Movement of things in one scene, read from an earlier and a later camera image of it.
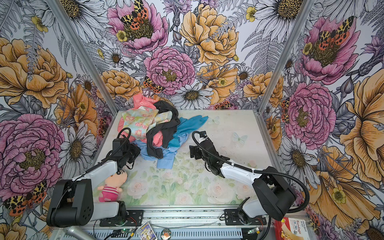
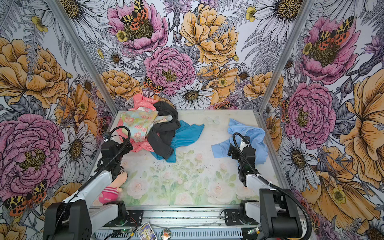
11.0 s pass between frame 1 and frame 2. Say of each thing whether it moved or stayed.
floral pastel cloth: stayed
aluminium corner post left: stayed
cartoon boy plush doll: stayed
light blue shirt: moved
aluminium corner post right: stayed
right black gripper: moved
